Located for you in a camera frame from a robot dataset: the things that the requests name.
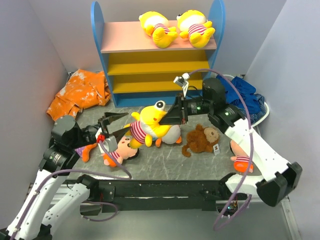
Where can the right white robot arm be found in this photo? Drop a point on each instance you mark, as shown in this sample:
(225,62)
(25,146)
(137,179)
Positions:
(278,177)

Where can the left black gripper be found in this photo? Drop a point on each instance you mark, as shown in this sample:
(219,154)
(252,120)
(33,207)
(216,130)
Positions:
(109,117)

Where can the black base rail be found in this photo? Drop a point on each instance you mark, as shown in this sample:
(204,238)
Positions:
(148,195)

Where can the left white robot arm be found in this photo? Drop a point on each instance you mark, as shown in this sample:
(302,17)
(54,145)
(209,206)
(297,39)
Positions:
(37,220)

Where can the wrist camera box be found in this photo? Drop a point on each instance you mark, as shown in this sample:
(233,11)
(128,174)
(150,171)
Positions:
(183,82)
(107,143)

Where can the boy doll striped shirt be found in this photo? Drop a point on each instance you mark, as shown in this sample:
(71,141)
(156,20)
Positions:
(123,152)

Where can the orange white tie-dye cloth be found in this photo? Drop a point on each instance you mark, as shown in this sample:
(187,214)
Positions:
(84,89)

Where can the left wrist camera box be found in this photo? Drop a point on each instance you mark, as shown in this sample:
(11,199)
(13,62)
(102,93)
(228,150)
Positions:
(107,143)

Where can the aluminium frame rail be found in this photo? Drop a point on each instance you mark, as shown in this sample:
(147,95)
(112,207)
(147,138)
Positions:
(290,219)

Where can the blue pink yellow toy shelf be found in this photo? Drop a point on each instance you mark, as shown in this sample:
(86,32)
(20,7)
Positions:
(137,72)

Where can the plush purple dotted dress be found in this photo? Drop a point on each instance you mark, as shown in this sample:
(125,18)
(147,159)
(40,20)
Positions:
(84,152)

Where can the yellow frog plush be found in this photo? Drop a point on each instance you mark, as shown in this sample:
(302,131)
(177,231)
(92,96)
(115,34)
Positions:
(156,26)
(194,26)
(146,126)

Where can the brown monkey plush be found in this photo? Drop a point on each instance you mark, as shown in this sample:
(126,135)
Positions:
(201,139)

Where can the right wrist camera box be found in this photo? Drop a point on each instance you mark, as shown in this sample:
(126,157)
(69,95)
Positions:
(183,82)

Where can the white plush blue dotted dress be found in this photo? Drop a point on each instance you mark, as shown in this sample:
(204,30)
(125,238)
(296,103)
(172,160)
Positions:
(173,136)

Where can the white plastic laundry basket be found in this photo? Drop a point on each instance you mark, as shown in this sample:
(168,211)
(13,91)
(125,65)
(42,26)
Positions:
(262,115)

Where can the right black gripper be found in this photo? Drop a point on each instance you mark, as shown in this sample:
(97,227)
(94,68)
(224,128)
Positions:
(176,114)

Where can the blue clothes pile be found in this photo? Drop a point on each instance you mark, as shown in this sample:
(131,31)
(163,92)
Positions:
(247,92)

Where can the yellow frog plush front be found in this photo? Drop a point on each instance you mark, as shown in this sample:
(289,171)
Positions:
(194,26)

